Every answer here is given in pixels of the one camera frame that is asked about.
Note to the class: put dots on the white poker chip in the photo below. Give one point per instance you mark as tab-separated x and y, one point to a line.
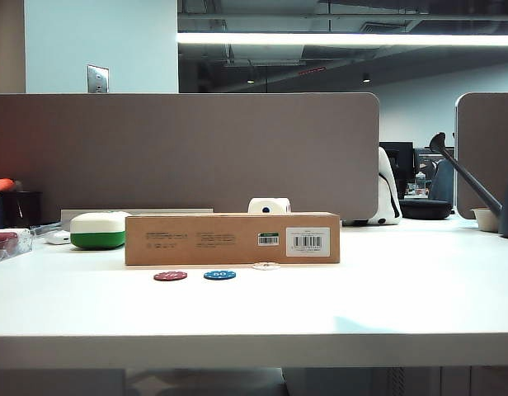
265	266

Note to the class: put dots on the brown cardboard rectangular box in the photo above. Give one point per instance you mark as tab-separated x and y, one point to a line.
204	239

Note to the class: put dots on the blue poker chip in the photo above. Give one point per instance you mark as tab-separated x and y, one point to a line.
219	274

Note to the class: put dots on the red poker chip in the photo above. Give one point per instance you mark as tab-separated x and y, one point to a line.
170	276

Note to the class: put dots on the clear box of chips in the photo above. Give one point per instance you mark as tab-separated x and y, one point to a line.
8	243

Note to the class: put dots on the white die blue dots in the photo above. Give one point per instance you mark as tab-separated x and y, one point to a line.
262	205

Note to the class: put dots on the wide brown desk divider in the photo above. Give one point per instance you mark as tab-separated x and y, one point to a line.
188	152

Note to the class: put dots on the white and black plush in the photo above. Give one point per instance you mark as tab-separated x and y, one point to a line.
388	198

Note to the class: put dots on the red ceiling sign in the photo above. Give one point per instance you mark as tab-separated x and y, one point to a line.
312	70

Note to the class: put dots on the black computer monitor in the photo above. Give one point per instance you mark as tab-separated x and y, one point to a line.
402	161

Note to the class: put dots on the white and green container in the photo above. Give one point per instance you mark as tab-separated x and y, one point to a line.
97	231

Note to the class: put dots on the black ceiling spotlight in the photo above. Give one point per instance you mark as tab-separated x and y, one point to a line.
366	77

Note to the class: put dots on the black round case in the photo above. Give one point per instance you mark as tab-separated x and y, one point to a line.
425	209

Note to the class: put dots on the long ceiling light strip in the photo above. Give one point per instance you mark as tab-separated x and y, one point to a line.
344	39

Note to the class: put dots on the blue-grey office chair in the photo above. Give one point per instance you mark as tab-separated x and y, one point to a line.
443	181

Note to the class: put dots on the small white earbud case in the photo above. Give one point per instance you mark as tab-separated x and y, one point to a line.
58	238

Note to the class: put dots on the white paper bowl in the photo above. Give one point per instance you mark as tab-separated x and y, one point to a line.
487	219

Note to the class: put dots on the black cup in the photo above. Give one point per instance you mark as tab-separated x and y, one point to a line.
19	208

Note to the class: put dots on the narrow brown desk divider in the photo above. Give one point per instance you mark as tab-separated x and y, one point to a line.
489	144

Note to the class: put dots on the orange object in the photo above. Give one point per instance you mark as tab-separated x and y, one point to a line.
1	185

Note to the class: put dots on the metal wall switch plate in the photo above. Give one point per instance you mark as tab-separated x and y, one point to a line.
98	79

